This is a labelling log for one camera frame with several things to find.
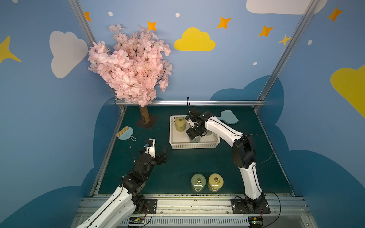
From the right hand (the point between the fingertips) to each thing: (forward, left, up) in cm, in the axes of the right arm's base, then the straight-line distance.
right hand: (195, 132), depth 95 cm
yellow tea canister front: (-32, -11, -1) cm, 34 cm away
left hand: (-17, +22, +8) cm, 28 cm away
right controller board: (-47, -33, -12) cm, 59 cm away
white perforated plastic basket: (0, +11, -12) cm, 16 cm away
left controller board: (-51, +29, -10) cm, 59 cm away
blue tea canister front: (-5, 0, -2) cm, 5 cm away
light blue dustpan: (+23, -27, -9) cm, 36 cm away
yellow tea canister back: (+8, +11, -2) cm, 14 cm away
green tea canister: (-33, -2, 0) cm, 33 cm away
